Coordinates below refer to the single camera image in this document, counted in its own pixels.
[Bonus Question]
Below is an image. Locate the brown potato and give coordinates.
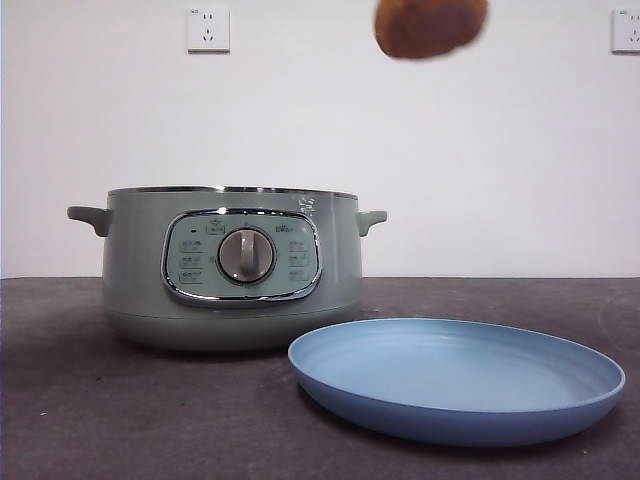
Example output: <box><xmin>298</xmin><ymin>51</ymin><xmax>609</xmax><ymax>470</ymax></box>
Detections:
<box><xmin>373</xmin><ymin>0</ymin><xmax>490</xmax><ymax>62</ymax></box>

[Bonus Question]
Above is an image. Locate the blue round plate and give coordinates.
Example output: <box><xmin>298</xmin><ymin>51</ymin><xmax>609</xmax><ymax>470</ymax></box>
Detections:
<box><xmin>287</xmin><ymin>318</ymin><xmax>627</xmax><ymax>434</ymax></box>

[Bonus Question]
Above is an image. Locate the pale green electric steamer pot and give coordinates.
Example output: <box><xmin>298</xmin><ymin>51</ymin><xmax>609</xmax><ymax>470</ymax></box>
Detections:
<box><xmin>67</xmin><ymin>185</ymin><xmax>389</xmax><ymax>353</ymax></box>

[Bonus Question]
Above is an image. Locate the white wall socket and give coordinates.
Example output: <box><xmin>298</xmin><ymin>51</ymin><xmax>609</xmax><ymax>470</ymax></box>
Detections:
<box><xmin>610</xmin><ymin>8</ymin><xmax>640</xmax><ymax>55</ymax></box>
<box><xmin>187</xmin><ymin>7</ymin><xmax>232</xmax><ymax>55</ymax></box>

